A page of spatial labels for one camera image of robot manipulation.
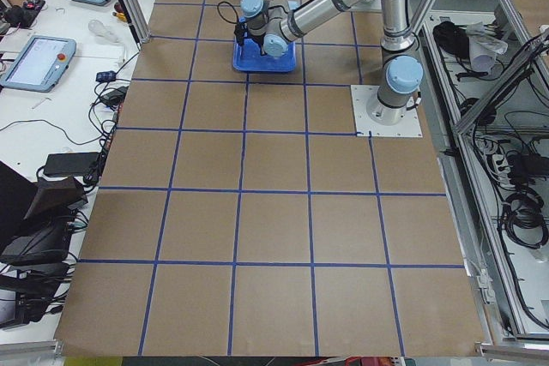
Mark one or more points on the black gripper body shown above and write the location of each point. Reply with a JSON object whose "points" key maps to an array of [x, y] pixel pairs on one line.
{"points": [[259, 40]]}

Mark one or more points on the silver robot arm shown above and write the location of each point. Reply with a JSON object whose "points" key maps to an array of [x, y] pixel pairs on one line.
{"points": [[402, 73]]}

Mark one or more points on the blue plastic tray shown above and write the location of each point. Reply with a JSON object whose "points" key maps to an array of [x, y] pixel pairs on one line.
{"points": [[264, 51]]}

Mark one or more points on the teach pendant near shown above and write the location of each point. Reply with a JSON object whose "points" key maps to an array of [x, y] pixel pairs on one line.
{"points": [[40, 65]]}

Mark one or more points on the black power adapter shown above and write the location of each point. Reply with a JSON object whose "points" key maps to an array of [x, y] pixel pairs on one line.
{"points": [[70, 164]]}

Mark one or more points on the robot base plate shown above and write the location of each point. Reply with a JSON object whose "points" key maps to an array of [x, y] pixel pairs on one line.
{"points": [[373, 119]]}

